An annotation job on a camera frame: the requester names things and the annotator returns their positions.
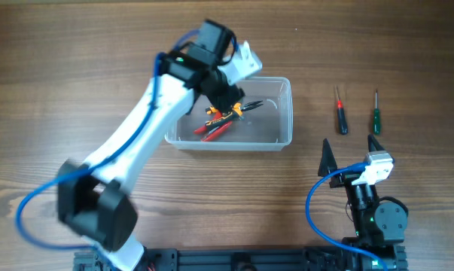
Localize orange black long-nose pliers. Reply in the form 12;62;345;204
204;100;263;132

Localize right blue cable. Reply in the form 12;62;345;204
305;162;389;271

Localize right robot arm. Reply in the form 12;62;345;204
317;135;409;270

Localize red black screwdriver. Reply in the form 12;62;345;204
335;86;349;135

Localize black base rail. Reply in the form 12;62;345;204
72;245;407;271

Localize red handled snips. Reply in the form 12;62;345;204
193;111;233;142

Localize clear plastic container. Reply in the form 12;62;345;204
165;77;293;151

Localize silver L-shaped socket wrench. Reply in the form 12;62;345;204
205;126;220;137

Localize green handled screwdriver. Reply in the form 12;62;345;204
373;90;382;135

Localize left blue cable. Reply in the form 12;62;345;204
14;29;239;271

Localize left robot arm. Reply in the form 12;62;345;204
57;20;262;270

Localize blue cable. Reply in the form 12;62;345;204
14;29;239;271
305;162;389;271

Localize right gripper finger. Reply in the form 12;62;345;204
318;139;338;177
367;134;385;152

